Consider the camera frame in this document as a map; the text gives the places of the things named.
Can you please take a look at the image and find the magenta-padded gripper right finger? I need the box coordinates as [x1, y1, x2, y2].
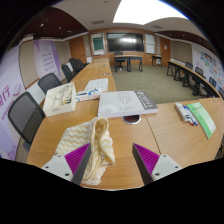
[131, 143, 183, 186]

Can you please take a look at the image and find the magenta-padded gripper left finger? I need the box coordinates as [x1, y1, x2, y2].
[40, 143, 92, 186]

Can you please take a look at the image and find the cream chevron towel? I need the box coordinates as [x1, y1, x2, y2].
[53, 116, 116, 187]

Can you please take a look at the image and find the white open cardboard box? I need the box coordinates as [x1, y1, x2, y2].
[42, 82, 78, 117]

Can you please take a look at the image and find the white marker box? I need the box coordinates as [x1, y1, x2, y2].
[174, 101, 191, 123]

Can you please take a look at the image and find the white flat box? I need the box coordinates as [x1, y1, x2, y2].
[97, 89, 159, 119]

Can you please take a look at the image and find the blue marker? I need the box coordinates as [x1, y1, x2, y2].
[182, 104, 199, 127]

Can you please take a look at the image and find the white and blue packet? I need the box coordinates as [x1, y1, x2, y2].
[75, 88, 103, 102]

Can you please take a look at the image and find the green booklet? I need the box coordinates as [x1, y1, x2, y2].
[185, 101, 217, 140]

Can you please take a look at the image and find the black mesh office chair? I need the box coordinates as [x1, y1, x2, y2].
[37, 72, 64, 96]
[7, 91, 46, 153]

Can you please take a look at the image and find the white paper sheet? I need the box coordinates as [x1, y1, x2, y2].
[83, 77, 110, 93]

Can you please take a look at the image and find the row of black chairs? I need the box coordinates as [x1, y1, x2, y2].
[183, 61, 224, 101]
[60, 57, 90, 84]

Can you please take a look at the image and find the small wooden side desk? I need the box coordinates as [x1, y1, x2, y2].
[151, 54, 163, 67]

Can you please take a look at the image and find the wooden desk with black legs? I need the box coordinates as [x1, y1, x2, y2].
[113, 54, 144, 73]

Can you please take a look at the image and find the black chair behind desk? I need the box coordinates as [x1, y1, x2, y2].
[113, 50, 125, 69]

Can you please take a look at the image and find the brown wooden door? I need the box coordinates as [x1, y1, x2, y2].
[159, 35, 172, 67]
[69, 35, 88, 64]

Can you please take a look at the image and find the plain white whiteboard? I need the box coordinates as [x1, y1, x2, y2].
[144, 33, 156, 55]

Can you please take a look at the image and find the whiteboard with green sheet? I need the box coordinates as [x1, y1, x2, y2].
[90, 32, 106, 56]

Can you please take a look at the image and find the white ceiling light panel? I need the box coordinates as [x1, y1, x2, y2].
[112, 0, 189, 26]

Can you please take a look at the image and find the round table cable grommet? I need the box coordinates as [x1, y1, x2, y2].
[121, 114, 143, 126]

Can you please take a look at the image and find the large purple wall banner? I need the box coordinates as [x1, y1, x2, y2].
[0, 44, 26, 161]

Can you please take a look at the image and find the narrow purple wall banner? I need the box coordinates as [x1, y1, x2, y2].
[33, 39, 63, 81]

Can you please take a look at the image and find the colourful wall poster collage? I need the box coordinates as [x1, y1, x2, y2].
[191, 43, 224, 91]

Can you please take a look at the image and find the large black wall screen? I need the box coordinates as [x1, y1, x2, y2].
[106, 32, 145, 53]

